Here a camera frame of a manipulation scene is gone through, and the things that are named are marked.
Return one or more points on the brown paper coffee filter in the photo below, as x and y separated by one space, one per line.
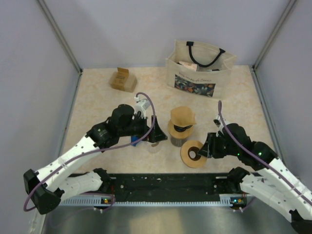
182 116

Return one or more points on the cream canvas tote bag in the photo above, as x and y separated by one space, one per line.
199 68

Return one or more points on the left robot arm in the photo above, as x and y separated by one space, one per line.
54 183

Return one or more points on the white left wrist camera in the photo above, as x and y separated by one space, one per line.
141 107

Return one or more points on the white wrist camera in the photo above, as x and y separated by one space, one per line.
219 122
141 107

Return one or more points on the smoked glass carafe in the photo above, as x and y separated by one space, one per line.
178 142

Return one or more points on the blue glass dripper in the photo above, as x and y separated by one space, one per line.
135 141
182 129

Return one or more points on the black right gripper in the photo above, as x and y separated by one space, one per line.
209 148

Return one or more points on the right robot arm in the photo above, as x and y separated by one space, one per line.
278 187

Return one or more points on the brown cardboard box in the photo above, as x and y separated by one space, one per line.
123 80

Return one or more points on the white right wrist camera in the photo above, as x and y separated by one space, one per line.
219 122

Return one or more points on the wooden ring stand front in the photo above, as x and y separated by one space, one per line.
188 153

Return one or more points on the wooden dripper ring stand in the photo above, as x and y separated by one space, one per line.
179 135

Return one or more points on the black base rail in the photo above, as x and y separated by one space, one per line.
184 187

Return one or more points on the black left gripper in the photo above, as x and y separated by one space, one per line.
156 134

